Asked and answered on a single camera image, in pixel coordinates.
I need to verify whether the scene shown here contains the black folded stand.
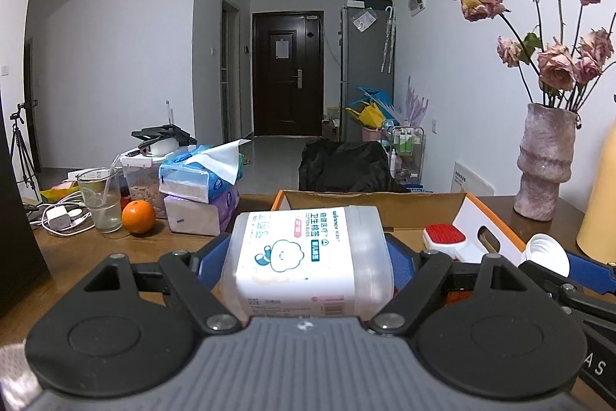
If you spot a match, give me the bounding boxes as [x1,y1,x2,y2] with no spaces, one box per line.
[130,125,198,147]

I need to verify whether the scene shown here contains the dried pink roses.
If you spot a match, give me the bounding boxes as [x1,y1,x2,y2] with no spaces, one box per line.
[455,0,616,111]

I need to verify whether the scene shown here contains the clear cotton swab box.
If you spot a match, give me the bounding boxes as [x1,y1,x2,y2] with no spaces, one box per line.
[220,204,396,320]

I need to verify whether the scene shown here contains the purple feather decoration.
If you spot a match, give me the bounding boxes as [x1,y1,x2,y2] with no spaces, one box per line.
[401,76,429,129]

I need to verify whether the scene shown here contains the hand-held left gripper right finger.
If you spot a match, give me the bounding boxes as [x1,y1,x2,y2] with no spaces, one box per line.
[368,234,530,336]

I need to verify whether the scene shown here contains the orange fruit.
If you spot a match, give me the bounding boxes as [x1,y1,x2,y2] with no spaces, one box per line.
[121,200,157,235]

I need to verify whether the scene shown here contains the hanging white umbrella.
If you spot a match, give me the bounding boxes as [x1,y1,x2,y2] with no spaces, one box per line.
[380,6,397,75]

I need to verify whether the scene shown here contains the purple tissue pack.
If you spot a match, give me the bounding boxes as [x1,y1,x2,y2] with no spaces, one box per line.
[163,184,242,237]

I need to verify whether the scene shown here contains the blue tissue pack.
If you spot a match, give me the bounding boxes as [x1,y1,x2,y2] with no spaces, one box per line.
[158,138,252,204]

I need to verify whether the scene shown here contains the red and white box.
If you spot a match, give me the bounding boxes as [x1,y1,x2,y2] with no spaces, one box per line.
[422,223,467,258]

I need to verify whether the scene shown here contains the white charger cables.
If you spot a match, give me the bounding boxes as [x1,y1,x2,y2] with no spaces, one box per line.
[30,191,95,235]

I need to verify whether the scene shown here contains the clear glass cup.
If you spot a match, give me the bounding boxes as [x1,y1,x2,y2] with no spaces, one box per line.
[76,155,124,234]

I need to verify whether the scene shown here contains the dark brown door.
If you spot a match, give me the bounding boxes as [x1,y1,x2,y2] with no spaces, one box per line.
[252,11,325,138]

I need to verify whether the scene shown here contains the black tripod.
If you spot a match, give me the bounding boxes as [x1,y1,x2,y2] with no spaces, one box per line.
[9,101,42,203]

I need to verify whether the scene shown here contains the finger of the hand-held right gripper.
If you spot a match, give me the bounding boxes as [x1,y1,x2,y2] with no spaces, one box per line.
[520,261,586,304]
[565,250,616,296]

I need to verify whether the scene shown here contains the grey refrigerator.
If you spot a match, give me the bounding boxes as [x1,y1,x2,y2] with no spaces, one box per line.
[340,3,397,143]

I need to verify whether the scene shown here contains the blue and yellow bags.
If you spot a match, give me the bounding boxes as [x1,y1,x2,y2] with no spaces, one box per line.
[345,86,401,129]

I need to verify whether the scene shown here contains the white rolling cart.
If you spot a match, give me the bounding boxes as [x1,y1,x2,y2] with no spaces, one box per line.
[382,126,425,191]

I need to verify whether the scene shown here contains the large white bottle cap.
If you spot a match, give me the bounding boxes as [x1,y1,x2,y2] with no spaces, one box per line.
[519,233,571,276]

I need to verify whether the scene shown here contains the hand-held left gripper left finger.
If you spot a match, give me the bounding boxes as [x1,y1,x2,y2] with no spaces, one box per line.
[84,233,244,335]

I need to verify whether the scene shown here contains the yellow thermos jug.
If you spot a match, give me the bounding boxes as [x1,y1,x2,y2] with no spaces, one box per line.
[576,119,616,266]

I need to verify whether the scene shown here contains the orange cardboard box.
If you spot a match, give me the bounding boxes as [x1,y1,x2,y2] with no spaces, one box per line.
[269,189,528,307]

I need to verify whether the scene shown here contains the clear food container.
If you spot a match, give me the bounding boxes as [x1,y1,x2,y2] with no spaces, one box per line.
[120,136,189,220]

